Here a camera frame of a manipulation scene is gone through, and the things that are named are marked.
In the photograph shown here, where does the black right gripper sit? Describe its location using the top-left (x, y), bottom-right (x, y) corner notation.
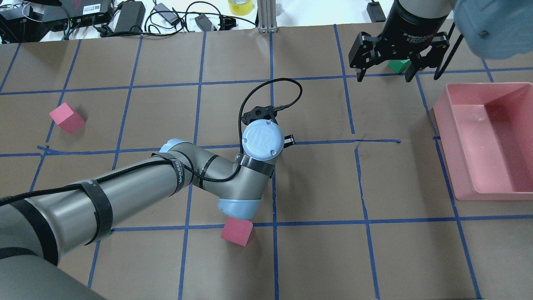
top-left (349, 0), bottom-right (452, 83)

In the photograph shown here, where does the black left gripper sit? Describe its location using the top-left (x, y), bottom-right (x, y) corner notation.
top-left (242, 107), bottom-right (296, 148)

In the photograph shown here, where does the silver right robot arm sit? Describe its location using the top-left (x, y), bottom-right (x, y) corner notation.
top-left (348, 0), bottom-right (533, 82)

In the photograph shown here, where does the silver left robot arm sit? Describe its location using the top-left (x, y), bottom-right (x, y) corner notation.
top-left (0, 106), bottom-right (294, 300)

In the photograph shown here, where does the green foam cube near edge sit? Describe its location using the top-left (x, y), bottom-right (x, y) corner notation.
top-left (388, 59), bottom-right (411, 74)

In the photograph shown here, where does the yellow tape roll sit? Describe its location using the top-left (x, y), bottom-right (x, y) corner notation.
top-left (228, 0), bottom-right (254, 16)

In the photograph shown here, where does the pink plastic bin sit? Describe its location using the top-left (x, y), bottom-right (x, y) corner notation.
top-left (433, 82), bottom-right (533, 201)

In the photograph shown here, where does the pink foam cube centre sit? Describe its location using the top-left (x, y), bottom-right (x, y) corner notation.
top-left (220, 217), bottom-right (254, 247)

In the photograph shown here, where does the black power adapter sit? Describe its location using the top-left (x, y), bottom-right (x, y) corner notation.
top-left (114, 0), bottom-right (145, 33)

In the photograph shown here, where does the pink foam cube side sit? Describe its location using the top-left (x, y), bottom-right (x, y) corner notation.
top-left (49, 103), bottom-right (86, 134)

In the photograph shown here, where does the black electronics box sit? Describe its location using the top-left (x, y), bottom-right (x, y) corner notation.
top-left (42, 0), bottom-right (114, 32)

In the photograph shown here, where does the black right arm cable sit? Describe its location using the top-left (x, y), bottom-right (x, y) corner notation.
top-left (433, 23), bottom-right (465, 81)

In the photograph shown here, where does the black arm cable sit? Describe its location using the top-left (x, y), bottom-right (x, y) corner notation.
top-left (0, 78), bottom-right (303, 207)
top-left (433, 23), bottom-right (465, 81)

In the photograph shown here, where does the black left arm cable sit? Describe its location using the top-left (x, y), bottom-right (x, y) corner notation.
top-left (0, 78), bottom-right (303, 207)

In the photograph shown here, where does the aluminium profile post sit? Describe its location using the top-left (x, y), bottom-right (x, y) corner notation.
top-left (257, 0), bottom-right (278, 33)

